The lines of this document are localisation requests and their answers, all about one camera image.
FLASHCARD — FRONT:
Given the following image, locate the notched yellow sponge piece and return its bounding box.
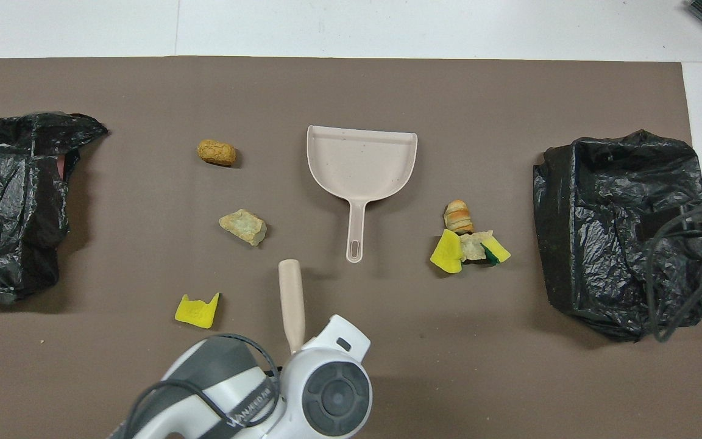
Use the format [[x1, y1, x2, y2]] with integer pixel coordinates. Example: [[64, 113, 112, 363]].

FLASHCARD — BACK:
[[174, 293, 221, 330]]

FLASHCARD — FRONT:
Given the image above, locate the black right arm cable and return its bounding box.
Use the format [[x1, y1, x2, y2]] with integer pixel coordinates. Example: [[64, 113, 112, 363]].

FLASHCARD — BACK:
[[643, 201, 702, 343]]

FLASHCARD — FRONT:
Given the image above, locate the brown table mat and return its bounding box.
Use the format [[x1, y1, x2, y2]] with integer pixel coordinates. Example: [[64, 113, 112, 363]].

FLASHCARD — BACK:
[[0, 56, 702, 439]]

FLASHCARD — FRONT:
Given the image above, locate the striped croissant piece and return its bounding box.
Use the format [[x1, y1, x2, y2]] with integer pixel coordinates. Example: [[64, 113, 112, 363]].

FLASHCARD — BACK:
[[444, 199, 475, 235]]

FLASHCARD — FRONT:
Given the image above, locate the small pale bread chunk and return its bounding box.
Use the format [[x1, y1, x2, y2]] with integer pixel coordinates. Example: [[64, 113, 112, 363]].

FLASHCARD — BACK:
[[459, 230, 495, 262]]

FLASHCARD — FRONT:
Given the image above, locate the large pale bread chunk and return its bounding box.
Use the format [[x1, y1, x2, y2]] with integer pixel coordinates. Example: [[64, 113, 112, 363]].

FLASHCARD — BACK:
[[218, 209, 268, 247]]

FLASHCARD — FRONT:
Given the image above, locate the beige plastic dustpan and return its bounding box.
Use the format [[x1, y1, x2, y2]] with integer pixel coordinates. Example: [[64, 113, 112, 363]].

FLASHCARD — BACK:
[[307, 125, 419, 264]]

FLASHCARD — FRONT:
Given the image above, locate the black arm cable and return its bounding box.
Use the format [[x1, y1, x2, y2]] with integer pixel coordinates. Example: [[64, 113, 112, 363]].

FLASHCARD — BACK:
[[643, 201, 702, 343], [122, 332, 282, 439]]

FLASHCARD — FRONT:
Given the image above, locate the small yellow sponge piece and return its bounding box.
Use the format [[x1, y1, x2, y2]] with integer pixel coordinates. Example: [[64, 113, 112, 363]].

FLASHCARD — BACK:
[[481, 236, 512, 267]]

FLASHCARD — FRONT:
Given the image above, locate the large yellow sponge piece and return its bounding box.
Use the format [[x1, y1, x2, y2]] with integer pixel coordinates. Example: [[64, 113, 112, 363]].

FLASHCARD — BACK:
[[430, 229, 465, 274]]

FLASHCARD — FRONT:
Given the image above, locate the crumpled black bag bin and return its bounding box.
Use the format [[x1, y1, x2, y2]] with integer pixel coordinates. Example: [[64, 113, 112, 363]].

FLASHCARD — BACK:
[[0, 112, 109, 304]]

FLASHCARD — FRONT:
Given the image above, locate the box-shaped black bag bin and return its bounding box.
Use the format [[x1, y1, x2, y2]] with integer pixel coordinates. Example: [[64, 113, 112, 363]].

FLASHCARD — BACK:
[[533, 129, 702, 342]]

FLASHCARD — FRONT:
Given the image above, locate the beige hand brush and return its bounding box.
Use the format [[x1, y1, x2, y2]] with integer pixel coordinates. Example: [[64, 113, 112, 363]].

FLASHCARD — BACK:
[[278, 259, 307, 355]]

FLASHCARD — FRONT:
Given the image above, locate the brown oval bread roll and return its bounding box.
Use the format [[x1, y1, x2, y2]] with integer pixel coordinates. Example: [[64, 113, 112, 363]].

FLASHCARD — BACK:
[[197, 139, 237, 167]]

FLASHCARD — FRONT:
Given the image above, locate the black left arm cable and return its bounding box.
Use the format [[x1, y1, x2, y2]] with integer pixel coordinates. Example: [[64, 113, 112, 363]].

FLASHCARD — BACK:
[[122, 332, 282, 439]]

